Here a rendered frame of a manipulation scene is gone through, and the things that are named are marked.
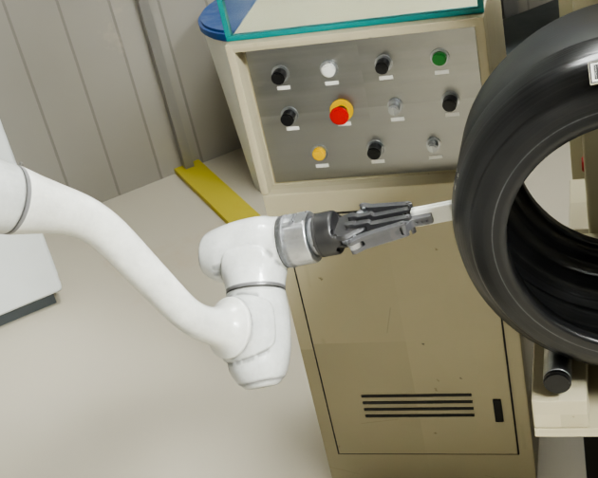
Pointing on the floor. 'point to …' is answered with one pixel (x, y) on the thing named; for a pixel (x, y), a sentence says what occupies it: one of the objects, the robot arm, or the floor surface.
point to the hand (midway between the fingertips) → (434, 213)
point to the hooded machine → (10, 248)
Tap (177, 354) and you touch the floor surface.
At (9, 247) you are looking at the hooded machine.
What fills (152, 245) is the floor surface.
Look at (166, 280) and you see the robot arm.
